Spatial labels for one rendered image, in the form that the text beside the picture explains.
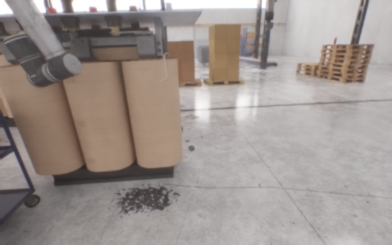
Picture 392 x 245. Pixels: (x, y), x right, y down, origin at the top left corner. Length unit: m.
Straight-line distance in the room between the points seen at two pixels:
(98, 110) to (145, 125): 0.36
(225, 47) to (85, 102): 5.02
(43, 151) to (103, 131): 0.51
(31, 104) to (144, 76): 0.84
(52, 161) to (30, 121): 0.36
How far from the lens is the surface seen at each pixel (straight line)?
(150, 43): 1.44
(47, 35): 1.18
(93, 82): 1.53
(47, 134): 1.83
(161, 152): 1.62
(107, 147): 1.68
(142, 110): 1.49
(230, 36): 6.16
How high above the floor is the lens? 1.15
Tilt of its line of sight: 22 degrees down
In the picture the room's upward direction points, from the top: 2 degrees counter-clockwise
